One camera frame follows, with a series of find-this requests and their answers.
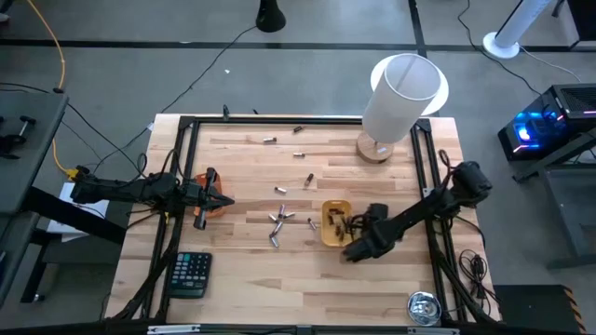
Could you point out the white paper sheet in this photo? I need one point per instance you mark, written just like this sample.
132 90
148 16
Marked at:
56 225

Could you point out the shiny silver tape roll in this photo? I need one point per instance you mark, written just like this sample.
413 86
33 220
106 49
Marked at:
414 309

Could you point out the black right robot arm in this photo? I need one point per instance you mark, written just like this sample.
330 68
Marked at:
419 211

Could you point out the silver bracket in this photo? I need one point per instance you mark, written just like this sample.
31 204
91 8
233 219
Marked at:
433 331
174 329

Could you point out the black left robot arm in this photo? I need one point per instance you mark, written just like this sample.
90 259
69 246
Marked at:
121 190

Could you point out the grey desk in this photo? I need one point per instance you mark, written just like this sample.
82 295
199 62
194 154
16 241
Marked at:
42 153

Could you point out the black aluminium table frame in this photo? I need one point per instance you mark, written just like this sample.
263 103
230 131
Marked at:
302 120

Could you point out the black cabinet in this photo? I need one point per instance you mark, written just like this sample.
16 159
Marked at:
584 18

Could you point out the desktop computer blue lights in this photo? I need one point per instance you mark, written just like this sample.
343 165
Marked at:
540 123

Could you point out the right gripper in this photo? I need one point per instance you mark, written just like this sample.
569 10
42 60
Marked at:
372 242

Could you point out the black computer stand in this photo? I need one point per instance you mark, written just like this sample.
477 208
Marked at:
572 205

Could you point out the black clip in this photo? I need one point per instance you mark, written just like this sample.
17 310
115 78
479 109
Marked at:
226 112

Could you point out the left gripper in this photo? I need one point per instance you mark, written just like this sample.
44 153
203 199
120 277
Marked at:
193 194

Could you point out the black calculator teal keys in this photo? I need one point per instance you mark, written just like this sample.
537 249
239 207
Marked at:
188 274

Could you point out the black clamp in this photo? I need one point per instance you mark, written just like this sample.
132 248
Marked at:
14 139

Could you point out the black floor stand base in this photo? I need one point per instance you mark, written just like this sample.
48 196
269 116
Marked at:
270 16

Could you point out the black floor mat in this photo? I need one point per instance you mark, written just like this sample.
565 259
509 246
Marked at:
535 309

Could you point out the orange plastic bin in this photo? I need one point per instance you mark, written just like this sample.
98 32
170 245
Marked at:
215 214

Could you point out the yellow plastic bin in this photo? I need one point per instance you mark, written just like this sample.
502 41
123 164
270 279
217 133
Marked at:
327 232

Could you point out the white tower fan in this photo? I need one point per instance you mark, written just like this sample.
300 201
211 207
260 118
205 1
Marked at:
521 21

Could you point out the white shade table lamp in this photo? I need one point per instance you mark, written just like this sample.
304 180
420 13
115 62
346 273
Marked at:
396 107

